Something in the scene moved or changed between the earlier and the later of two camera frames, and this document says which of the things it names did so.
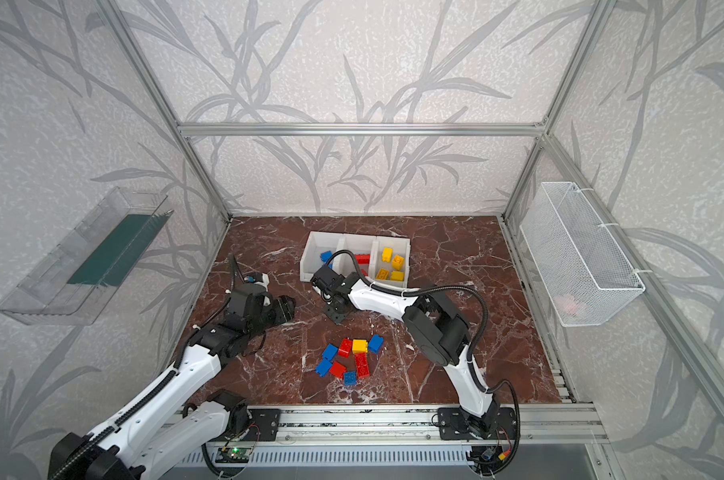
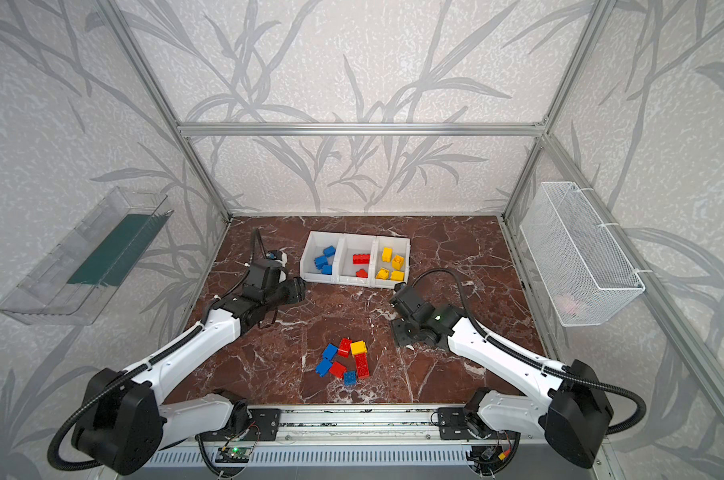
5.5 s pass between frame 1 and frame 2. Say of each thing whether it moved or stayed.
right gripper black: moved
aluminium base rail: stayed
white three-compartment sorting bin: stayed
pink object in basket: stayed
